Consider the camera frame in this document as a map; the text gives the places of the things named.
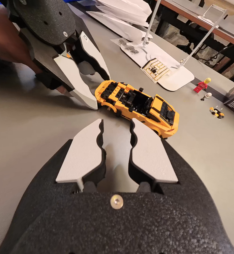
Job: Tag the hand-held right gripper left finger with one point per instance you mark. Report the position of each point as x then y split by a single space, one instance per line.
81 158

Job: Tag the cluster of small lego parts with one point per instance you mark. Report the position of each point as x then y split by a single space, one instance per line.
217 114

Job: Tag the lego sticker sheet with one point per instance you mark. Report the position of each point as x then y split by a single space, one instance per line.
158 68

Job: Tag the person's left hand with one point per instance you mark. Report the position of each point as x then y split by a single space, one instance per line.
10 39

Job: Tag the orange lego car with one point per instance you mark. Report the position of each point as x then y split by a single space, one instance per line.
157 103

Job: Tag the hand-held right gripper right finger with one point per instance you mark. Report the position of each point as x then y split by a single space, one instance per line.
151 158

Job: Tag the clear plastic parts bag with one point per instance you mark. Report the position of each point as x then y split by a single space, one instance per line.
126 46

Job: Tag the red lego minifigure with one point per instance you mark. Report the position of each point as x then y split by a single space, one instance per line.
201 86

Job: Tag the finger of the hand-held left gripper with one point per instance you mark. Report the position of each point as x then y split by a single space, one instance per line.
73 75
93 51

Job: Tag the booklet stand with white base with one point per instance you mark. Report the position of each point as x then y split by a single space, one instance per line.
178 79

